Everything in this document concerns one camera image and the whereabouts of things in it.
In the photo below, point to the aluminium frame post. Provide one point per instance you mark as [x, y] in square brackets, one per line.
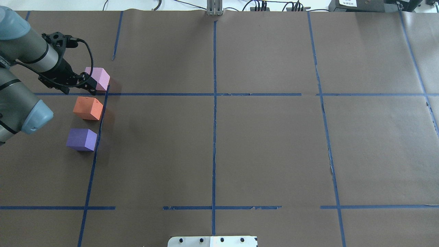
[214, 7]

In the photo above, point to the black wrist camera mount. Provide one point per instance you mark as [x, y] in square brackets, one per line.
[59, 41]

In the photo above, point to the dark purple foam block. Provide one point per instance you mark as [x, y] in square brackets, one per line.
[81, 139]

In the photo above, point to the black power strip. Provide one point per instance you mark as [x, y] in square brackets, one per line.
[262, 5]

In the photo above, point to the light pink foam block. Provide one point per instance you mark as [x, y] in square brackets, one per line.
[101, 76]

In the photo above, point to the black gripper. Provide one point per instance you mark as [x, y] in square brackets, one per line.
[62, 70]

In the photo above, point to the black computer box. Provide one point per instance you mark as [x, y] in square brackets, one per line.
[379, 6]

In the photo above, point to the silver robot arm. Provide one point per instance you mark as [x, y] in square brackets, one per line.
[25, 51]

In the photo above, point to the orange foam block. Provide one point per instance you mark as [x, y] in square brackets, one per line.
[88, 108]

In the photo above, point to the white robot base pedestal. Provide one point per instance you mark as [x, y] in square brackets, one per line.
[213, 241]

